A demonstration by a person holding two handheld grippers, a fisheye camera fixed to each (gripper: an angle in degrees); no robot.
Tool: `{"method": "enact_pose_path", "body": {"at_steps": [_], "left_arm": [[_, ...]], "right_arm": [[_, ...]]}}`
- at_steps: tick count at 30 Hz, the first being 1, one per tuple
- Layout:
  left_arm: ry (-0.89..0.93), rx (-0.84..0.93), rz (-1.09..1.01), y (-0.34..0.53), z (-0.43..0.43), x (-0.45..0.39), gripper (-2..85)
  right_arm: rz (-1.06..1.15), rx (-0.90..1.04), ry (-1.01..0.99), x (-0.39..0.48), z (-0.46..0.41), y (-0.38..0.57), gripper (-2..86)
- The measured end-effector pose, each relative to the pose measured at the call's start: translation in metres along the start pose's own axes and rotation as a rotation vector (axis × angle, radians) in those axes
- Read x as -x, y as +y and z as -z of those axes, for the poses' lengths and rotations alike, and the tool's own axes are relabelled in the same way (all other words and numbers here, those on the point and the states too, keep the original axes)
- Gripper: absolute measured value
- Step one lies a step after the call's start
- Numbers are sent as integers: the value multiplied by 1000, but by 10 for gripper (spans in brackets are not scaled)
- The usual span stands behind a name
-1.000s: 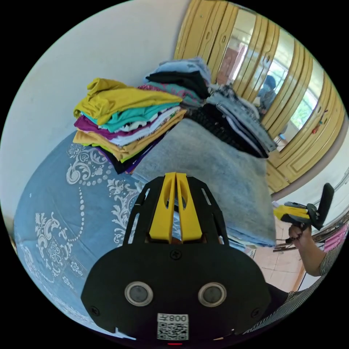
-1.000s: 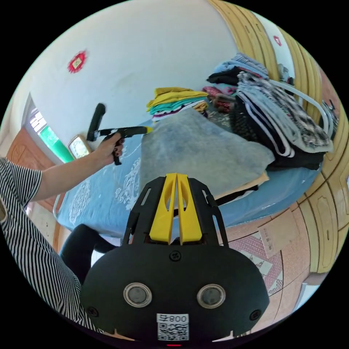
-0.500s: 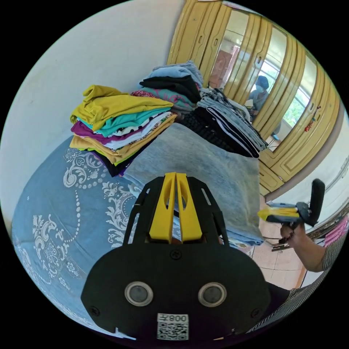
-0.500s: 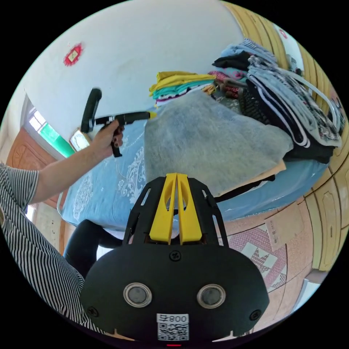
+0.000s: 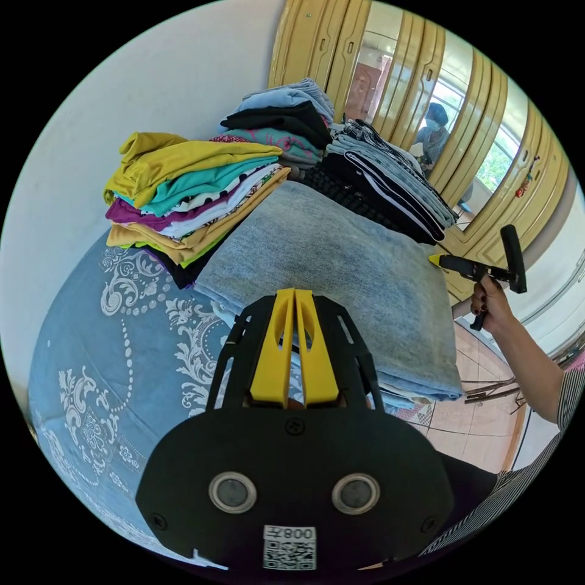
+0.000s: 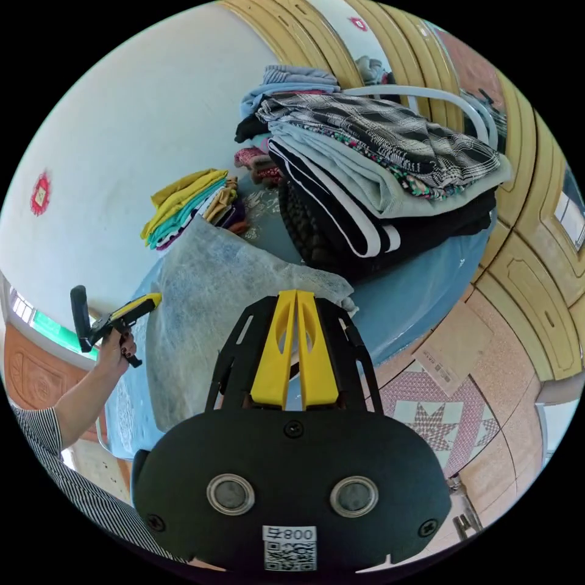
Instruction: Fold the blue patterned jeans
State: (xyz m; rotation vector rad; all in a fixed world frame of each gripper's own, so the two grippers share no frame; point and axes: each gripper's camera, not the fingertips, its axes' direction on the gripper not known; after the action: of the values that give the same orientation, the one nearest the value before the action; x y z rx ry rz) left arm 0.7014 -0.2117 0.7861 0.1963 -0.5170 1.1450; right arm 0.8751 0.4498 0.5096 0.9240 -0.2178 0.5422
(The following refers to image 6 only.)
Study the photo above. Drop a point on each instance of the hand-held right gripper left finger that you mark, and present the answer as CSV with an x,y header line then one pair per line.
x,y
273,356

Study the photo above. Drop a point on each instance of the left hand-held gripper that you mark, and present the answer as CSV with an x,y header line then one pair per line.
x,y
106,327

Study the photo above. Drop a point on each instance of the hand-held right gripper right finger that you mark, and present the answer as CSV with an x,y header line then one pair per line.
x,y
317,365

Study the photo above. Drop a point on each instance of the person's left forearm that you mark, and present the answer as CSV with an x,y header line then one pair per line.
x,y
82,402

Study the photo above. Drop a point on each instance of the person's left hand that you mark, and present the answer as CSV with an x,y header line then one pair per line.
x,y
116,356

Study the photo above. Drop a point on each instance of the window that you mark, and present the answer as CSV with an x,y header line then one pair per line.
x,y
50,326

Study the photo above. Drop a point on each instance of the small colourful pile of clothes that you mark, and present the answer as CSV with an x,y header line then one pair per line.
x,y
183,208

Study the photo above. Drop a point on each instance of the flat brown carton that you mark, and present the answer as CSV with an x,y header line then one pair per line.
x,y
450,361

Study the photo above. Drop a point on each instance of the person's body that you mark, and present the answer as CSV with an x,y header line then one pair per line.
x,y
68,480

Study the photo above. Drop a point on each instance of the large pile of clothes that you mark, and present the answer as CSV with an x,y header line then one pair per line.
x,y
365,183

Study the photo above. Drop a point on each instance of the yellow wooden cupboard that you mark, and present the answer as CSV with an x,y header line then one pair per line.
x,y
525,283

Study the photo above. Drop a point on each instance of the white plastic chair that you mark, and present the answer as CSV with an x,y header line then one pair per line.
x,y
477,112

